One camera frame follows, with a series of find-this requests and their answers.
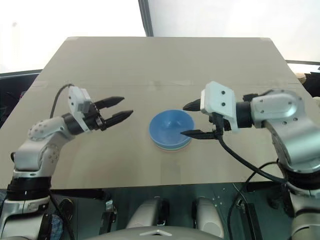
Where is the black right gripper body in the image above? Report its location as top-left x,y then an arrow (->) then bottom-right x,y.
208,112 -> 231,140

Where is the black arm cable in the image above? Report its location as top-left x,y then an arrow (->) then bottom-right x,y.
49,83 -> 75,118
214,114 -> 289,186

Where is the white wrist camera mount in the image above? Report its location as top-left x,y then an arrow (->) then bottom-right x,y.
200,80 -> 240,132
67,85 -> 92,132

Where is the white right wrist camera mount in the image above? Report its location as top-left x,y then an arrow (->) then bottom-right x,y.
200,80 -> 240,132

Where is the black table frame bar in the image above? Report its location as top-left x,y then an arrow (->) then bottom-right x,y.
49,188 -> 105,201

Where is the pink bowl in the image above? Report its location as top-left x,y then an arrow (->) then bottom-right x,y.
156,144 -> 191,153

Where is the dark background furniture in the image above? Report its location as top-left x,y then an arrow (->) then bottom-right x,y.
284,59 -> 320,101

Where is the blue bowl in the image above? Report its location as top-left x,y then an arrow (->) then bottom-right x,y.
148,109 -> 197,149

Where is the thin black floor cable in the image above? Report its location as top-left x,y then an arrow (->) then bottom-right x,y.
226,162 -> 280,240

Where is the dark background desk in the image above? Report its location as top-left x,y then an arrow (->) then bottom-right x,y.
0,69 -> 43,132

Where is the dark grey upright post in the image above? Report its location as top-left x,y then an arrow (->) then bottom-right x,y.
137,0 -> 155,38

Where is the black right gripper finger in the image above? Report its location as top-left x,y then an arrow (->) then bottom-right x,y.
182,98 -> 202,112
180,129 -> 216,141

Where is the white robot leg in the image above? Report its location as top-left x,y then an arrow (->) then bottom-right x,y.
125,196 -> 168,230
191,196 -> 226,239

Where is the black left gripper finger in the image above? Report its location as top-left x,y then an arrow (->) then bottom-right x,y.
95,95 -> 125,110
104,109 -> 134,128

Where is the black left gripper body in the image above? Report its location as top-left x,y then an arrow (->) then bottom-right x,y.
83,100 -> 108,132

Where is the silver robot torso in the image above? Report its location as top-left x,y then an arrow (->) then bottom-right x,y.
91,223 -> 227,240

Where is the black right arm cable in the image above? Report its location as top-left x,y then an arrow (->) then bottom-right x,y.
214,114 -> 289,186

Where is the beige round object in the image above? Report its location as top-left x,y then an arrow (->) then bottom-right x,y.
295,71 -> 307,85

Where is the blue patterned object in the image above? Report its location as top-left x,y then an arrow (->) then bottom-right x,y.
46,213 -> 65,240

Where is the white right robot leg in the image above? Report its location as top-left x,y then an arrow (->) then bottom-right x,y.
191,196 -> 226,239

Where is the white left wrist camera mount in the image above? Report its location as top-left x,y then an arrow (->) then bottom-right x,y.
67,85 -> 92,132

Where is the white left robot leg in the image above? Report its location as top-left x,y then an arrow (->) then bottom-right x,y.
125,196 -> 168,230

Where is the green bowl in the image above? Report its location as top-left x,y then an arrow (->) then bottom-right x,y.
152,141 -> 193,151

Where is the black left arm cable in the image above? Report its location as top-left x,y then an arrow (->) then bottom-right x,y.
49,83 -> 75,118

